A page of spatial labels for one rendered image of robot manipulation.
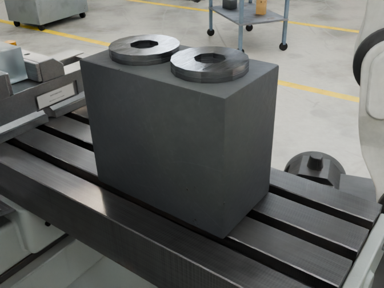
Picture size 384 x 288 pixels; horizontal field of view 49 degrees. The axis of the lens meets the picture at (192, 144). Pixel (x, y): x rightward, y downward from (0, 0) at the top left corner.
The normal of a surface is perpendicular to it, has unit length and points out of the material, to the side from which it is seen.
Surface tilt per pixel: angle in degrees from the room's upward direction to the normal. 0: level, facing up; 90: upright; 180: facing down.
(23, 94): 90
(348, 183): 0
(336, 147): 0
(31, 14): 90
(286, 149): 0
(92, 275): 90
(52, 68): 90
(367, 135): 115
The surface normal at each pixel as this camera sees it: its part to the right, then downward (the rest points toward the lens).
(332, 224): -0.02, -0.87
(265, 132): 0.81, 0.28
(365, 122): -0.32, 0.80
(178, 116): -0.59, 0.41
